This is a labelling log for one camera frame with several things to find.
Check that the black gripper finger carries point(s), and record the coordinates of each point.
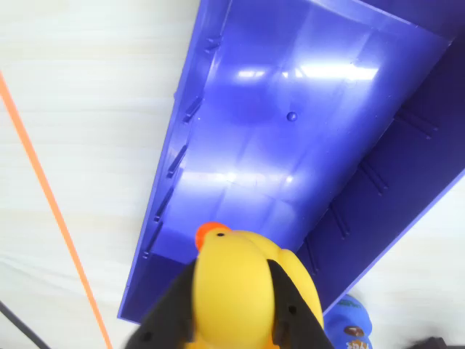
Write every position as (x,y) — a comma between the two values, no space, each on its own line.
(298,323)
(167,316)

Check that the blue rubber duck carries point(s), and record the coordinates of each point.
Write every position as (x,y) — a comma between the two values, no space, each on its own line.
(350,323)

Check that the blue plastic box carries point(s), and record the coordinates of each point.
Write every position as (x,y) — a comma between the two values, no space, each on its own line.
(290,145)

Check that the orange tape strip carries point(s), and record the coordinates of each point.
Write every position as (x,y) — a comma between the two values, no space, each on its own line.
(47,192)

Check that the yellow rubber duck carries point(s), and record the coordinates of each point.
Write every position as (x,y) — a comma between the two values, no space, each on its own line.
(232,283)

